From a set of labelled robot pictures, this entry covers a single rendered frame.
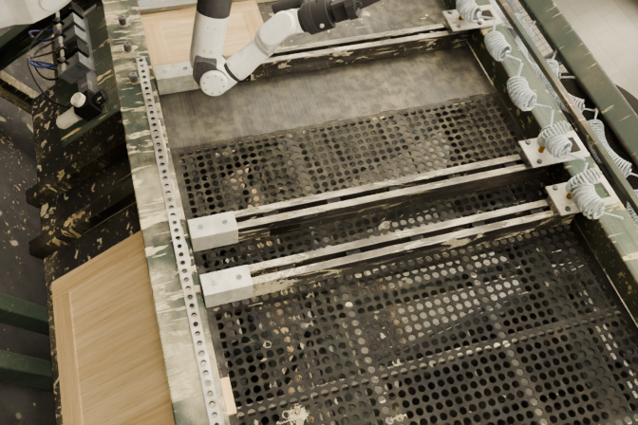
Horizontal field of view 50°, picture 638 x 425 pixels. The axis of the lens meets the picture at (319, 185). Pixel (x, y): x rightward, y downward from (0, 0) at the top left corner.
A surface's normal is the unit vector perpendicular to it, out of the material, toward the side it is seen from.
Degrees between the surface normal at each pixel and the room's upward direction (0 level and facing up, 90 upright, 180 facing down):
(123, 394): 90
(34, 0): 90
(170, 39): 57
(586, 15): 90
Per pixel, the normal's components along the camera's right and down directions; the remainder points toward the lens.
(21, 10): -0.15, 0.80
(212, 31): 0.11, 0.62
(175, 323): 0.07, -0.58
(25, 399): 0.84, -0.48
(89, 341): -0.45, -0.39
